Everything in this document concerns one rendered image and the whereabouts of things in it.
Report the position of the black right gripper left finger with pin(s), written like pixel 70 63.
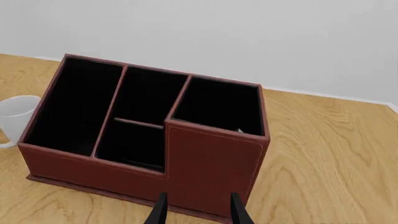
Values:
pixel 158 211

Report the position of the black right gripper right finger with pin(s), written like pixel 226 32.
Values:
pixel 240 212

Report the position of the red-brown desk caddy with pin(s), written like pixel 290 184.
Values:
pixel 199 163

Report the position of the white mug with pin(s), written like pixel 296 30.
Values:
pixel 15 116

